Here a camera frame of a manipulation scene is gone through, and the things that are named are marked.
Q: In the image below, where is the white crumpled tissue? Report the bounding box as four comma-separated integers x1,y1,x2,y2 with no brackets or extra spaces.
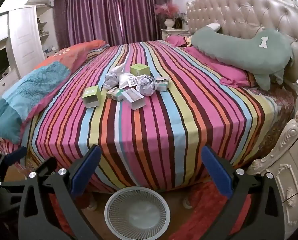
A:
111,64,126,74

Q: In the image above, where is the dark red fluffy rug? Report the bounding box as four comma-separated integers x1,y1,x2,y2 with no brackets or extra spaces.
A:
164,180,255,240
47,192,73,239

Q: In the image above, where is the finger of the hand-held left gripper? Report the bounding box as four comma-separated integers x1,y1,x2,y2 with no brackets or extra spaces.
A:
0,146,28,188

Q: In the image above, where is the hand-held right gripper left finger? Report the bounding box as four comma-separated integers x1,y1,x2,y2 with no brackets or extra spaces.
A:
18,145,102,240

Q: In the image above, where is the small teal and white box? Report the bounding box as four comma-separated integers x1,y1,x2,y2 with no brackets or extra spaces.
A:
106,87,126,102

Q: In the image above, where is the small pink pillow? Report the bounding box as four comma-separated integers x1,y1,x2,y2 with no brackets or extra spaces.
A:
166,35,189,47

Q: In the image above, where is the small eyelash print box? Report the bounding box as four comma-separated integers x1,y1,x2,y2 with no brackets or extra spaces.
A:
154,77,169,92

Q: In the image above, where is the white mesh wastebasket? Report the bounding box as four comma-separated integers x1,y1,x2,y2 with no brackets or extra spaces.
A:
104,187,171,240

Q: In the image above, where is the white plastic mailing bag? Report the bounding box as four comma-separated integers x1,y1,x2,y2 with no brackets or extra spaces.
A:
118,72,142,89

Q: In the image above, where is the blue and orange quilt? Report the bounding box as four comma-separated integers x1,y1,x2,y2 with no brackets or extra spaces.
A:
0,40,111,144

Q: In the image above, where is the green dog-shaped pillow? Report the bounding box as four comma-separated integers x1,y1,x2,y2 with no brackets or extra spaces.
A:
190,22,293,90

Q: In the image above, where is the large pink pillow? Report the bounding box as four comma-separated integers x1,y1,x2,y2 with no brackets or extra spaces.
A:
184,46,255,88

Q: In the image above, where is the small ornate white nightstand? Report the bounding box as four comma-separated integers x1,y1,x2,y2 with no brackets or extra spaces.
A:
161,28,189,40

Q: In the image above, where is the purple curtain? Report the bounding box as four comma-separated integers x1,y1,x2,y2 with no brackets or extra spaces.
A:
53,0,172,49

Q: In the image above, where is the floral brown bed skirt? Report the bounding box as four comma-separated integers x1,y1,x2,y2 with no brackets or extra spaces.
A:
249,85,295,160

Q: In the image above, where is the colourful striped bed sheet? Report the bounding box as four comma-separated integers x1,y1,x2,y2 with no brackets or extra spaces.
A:
26,40,270,193

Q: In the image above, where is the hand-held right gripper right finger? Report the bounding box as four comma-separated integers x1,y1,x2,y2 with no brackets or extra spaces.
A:
201,145,286,240

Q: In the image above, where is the white paper ball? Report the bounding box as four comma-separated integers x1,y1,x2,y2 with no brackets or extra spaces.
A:
136,76,156,97
103,72,121,90

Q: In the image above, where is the white open wall shelf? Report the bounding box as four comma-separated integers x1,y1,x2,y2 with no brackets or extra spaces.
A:
36,5,59,57

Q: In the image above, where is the white wardrobe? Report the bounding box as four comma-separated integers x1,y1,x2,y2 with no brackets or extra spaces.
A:
7,5,43,78

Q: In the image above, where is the tufted beige headboard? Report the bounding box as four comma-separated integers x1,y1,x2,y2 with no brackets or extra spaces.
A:
186,0,298,63

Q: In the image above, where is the white television cabinet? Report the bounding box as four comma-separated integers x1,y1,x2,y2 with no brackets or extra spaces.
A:
0,70,22,103

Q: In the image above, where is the green cube box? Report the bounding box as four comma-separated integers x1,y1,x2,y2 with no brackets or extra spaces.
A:
130,64,149,76

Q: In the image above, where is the large ornate cream nightstand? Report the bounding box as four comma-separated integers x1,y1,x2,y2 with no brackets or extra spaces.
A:
247,82,298,230

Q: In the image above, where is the pink flower bouquet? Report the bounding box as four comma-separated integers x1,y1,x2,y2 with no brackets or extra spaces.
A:
154,2,181,20

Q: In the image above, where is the thin black cable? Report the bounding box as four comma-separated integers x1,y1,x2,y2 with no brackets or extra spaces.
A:
277,189,298,203

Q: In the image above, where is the green box with white drawer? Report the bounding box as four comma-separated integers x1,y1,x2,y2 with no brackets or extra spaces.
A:
82,85,101,108

